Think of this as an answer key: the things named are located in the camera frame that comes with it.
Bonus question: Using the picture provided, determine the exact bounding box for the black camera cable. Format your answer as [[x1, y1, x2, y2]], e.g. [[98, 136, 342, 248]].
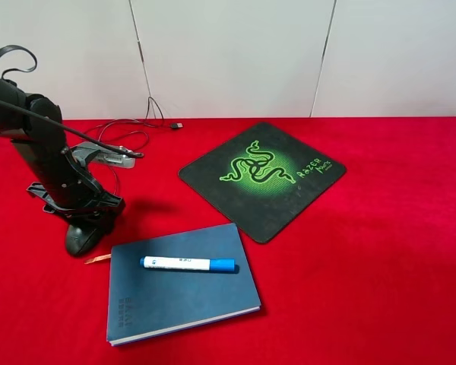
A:
[[0, 94, 144, 159]]

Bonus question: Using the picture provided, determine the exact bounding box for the black flat ribbon cable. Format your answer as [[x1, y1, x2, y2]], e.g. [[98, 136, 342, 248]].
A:
[[0, 44, 38, 79]]

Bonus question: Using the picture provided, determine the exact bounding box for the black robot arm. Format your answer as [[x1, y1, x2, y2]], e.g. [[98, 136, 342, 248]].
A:
[[0, 79, 125, 234]]

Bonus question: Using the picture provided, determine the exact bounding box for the white blue marker pen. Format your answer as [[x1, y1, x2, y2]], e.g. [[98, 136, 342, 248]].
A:
[[140, 256, 236, 273]]

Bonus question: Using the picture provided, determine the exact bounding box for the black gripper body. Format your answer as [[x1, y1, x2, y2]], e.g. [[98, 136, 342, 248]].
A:
[[27, 182, 125, 221]]

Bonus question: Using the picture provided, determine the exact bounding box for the orange ribbon bookmark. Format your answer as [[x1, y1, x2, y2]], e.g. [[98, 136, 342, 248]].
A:
[[84, 254, 112, 265]]

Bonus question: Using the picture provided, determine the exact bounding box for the red velvet tablecloth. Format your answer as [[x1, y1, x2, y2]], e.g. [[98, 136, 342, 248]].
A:
[[0, 117, 456, 364]]

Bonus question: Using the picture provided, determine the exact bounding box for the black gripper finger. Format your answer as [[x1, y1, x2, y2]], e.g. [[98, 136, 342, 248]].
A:
[[98, 207, 125, 234], [55, 212, 84, 227]]

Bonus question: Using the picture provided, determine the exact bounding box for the blue hardcover notebook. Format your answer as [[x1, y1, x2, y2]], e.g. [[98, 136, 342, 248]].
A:
[[107, 224, 261, 346]]

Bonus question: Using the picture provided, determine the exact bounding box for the black computer mouse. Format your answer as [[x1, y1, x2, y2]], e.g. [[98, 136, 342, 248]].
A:
[[65, 221, 112, 257]]

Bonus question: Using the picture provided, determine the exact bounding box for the black red mouse cable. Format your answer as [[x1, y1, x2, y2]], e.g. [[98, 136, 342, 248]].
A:
[[80, 97, 185, 198]]

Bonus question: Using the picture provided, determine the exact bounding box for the black green Razer mousepad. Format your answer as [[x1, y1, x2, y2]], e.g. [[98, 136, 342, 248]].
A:
[[179, 122, 347, 243]]

